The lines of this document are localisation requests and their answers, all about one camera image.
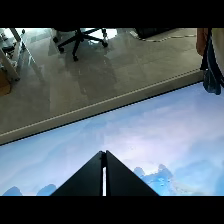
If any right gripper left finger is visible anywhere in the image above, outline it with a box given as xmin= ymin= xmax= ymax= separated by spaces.
xmin=50 ymin=150 xmax=105 ymax=197

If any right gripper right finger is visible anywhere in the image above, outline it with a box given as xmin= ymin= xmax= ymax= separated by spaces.
xmin=105 ymin=150 xmax=160 ymax=197

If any white metal rack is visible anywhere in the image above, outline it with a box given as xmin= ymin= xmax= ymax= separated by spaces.
xmin=0 ymin=27 xmax=45 ymax=83

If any black office chair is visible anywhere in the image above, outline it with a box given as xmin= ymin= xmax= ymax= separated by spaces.
xmin=52 ymin=27 xmax=110 ymax=62

